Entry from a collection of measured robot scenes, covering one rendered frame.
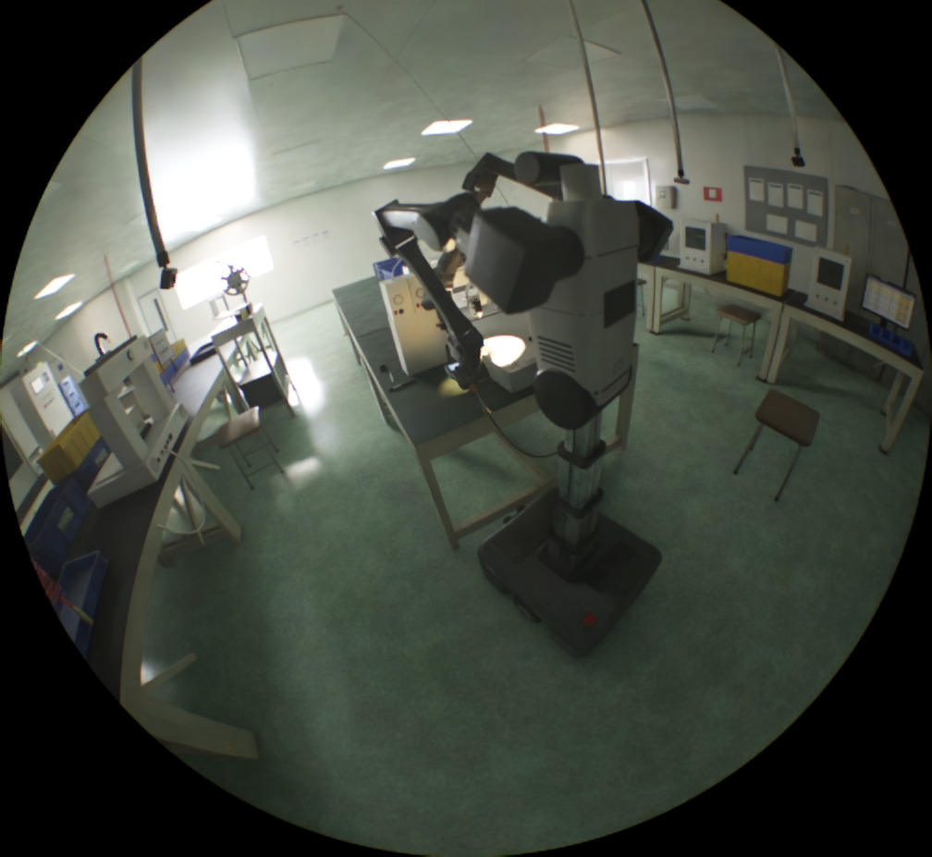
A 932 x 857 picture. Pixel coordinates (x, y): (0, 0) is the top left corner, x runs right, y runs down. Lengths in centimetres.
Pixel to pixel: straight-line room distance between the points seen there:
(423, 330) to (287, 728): 202
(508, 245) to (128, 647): 158
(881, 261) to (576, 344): 415
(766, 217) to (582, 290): 457
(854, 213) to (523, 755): 486
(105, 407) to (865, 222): 596
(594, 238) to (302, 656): 189
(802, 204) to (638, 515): 421
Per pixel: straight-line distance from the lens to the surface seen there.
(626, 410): 194
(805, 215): 493
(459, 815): 155
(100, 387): 191
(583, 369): 65
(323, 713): 171
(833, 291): 332
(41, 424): 572
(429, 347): 162
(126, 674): 145
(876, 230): 446
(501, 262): 45
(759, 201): 507
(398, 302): 151
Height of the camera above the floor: 147
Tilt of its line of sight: 31 degrees down
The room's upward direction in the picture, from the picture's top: 11 degrees counter-clockwise
